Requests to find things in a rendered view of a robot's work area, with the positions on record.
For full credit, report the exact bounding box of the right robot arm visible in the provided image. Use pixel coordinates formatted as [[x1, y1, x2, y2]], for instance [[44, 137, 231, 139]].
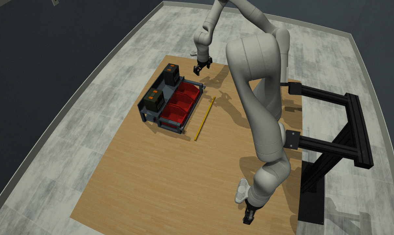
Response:
[[190, 0, 290, 83]]

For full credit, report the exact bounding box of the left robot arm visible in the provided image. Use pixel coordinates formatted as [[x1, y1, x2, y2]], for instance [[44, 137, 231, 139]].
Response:
[[226, 33, 291, 207]]

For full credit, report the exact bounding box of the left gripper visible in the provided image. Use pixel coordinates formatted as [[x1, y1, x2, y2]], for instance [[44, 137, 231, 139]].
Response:
[[243, 199, 263, 225]]

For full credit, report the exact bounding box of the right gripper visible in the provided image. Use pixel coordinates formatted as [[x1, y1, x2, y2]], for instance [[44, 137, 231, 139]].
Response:
[[193, 56, 212, 76]]

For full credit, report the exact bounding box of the red open-front bin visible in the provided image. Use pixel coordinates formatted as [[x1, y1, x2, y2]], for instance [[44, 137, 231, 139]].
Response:
[[176, 82, 200, 104], [160, 104, 187, 128], [168, 93, 194, 116]]

